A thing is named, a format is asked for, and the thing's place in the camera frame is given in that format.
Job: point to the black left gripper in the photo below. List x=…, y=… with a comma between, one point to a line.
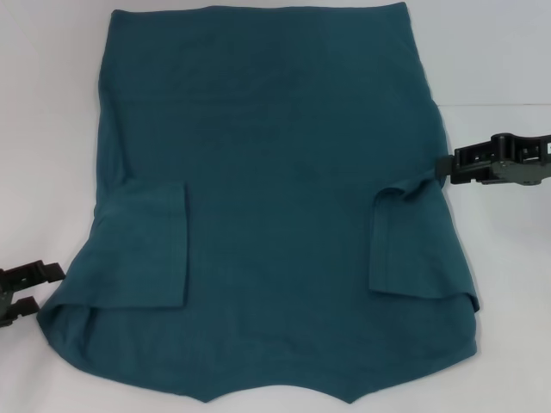
x=10, y=292

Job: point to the teal blue t-shirt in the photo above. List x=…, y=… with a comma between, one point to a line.
x=267, y=193

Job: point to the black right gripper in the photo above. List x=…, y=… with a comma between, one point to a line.
x=523, y=161

